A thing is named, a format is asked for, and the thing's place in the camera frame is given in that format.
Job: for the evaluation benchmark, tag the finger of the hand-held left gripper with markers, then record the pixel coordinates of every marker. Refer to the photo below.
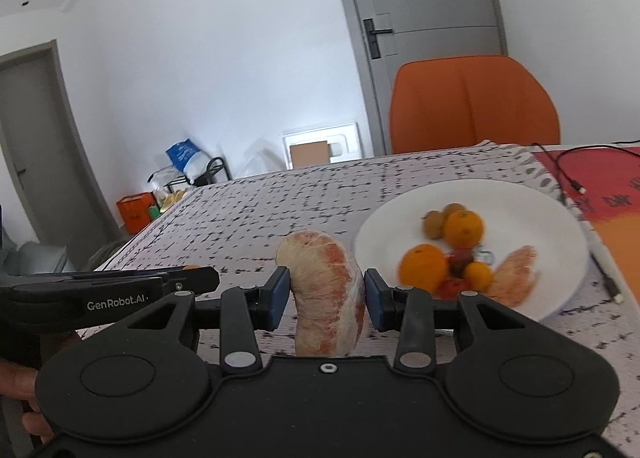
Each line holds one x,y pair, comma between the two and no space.
125,274
197,279

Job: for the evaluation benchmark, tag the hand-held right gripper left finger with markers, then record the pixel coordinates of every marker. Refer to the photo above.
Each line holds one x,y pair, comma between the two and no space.
277,300

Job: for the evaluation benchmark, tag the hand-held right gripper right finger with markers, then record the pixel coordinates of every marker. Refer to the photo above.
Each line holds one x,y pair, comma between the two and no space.
376,300

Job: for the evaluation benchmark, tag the thick peeled pomelo segment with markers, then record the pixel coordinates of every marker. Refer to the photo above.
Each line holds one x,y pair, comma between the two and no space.
325,288

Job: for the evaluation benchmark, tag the large orange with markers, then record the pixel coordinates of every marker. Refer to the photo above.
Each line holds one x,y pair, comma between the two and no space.
465,229
422,265

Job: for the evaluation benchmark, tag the red cherry tomato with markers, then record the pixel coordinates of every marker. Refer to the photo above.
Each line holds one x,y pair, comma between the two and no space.
449,287
460,259

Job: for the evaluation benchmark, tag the brown kiwi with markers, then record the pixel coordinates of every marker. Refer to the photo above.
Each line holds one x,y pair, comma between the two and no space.
433,224
453,209

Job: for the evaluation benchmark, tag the long peeled pomelo segment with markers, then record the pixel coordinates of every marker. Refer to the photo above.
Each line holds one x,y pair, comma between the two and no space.
515,273

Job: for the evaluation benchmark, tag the white plate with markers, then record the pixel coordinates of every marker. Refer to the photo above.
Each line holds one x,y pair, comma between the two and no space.
525,218

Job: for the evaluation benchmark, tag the person's left hand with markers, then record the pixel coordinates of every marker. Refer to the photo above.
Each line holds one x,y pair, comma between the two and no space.
17,378

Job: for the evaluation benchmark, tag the grey cushion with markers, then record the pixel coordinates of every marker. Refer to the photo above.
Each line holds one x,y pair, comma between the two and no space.
40,258

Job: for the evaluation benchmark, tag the orange box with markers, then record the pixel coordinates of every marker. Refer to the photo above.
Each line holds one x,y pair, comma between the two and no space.
135,213

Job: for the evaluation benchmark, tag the green bottle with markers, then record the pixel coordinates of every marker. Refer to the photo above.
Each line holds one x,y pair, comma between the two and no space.
154,213

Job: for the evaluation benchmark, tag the checked white tablecloth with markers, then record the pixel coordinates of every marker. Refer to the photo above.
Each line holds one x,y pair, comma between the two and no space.
275,208

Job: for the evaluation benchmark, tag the clear plastic bag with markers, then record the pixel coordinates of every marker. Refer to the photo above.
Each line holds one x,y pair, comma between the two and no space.
167,185

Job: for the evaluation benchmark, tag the black metal cart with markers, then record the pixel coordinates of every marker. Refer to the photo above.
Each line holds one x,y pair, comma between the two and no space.
216,171

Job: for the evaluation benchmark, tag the blue and white bag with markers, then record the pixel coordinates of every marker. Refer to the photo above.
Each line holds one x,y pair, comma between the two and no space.
185,158

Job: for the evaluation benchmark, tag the plain grey door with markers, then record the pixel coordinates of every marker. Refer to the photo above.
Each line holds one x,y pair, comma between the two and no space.
45,148

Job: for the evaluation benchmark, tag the brown cardboard sheet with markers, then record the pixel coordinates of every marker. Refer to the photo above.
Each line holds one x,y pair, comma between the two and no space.
310,154

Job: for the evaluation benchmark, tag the white foam packaging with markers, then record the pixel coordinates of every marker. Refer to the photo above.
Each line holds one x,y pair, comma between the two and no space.
342,141

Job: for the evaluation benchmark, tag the orange chair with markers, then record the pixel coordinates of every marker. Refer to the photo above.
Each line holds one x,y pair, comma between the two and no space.
470,103

